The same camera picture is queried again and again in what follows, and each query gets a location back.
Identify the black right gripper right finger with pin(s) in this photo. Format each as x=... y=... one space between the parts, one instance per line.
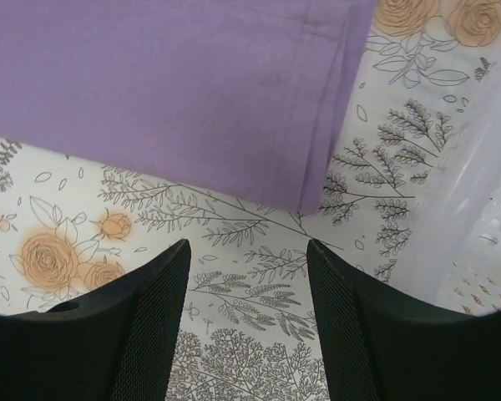
x=378 y=343

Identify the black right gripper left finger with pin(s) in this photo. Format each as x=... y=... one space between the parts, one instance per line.
x=114 y=343

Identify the white plastic laundry basket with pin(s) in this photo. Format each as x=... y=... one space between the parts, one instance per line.
x=453 y=257

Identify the purple t shirt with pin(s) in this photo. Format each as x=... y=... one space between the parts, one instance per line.
x=245 y=98

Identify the floral tablecloth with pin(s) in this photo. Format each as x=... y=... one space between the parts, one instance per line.
x=248 y=329

